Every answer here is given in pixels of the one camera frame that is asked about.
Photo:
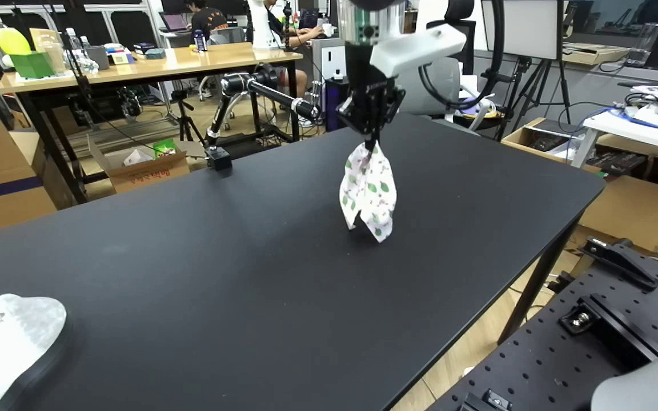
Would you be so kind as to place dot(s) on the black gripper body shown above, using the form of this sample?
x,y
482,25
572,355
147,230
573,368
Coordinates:
x,y
376,103

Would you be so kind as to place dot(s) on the white paper green spots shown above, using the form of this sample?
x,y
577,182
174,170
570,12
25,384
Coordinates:
x,y
368,196

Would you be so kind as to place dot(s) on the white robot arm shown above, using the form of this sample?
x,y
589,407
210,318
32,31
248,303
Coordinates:
x,y
412,48

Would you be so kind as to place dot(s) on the black easel tripod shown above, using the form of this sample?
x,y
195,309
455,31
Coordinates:
x,y
536,93

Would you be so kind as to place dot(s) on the open box with dark items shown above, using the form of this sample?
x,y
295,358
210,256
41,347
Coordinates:
x,y
546,141

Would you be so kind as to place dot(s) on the white board on easel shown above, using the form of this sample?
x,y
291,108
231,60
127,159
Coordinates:
x,y
536,28

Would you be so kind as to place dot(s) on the seated person dark shirt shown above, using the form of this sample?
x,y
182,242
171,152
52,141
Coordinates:
x,y
207,24

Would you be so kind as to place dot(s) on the long wooden table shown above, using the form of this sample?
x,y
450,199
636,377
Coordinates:
x,y
154,65

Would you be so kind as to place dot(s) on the open cardboard box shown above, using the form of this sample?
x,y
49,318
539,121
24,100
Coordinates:
x,y
143,162

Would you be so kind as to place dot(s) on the white table with papers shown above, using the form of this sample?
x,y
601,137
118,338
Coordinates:
x,y
641,121

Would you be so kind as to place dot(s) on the tan cardboard box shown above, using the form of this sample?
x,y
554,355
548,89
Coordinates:
x,y
637,213

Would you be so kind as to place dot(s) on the black perforated breadboard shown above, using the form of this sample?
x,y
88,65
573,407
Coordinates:
x,y
572,344

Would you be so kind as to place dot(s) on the green box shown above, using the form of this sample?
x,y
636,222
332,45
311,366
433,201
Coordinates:
x,y
32,65

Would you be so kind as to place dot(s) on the white rounded housing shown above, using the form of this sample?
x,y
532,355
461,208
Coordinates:
x,y
650,384

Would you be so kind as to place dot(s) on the yellow bag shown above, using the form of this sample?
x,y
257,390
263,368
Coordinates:
x,y
11,38

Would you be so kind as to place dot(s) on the white crumpled cloth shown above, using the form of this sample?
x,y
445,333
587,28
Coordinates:
x,y
6,351

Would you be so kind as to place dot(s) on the black articulated camera mount arm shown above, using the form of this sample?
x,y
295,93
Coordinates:
x,y
268,95

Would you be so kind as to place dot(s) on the small black camera tripod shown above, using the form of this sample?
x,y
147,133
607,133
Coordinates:
x,y
186,115

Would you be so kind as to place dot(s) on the black metal bracket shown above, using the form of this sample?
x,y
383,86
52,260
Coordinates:
x,y
607,322

